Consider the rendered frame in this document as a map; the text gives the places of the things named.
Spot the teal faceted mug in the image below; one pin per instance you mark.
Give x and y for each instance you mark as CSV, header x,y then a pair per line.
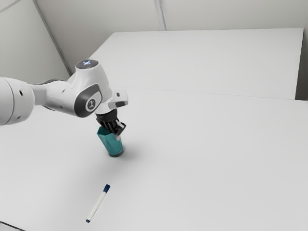
x,y
113,144

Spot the white marker with blue cap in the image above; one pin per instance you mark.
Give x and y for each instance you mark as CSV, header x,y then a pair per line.
x,y
98,203

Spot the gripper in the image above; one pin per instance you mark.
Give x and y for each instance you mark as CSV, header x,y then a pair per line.
x,y
107,120

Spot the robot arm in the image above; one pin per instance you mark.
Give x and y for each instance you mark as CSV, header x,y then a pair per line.
x,y
55,96

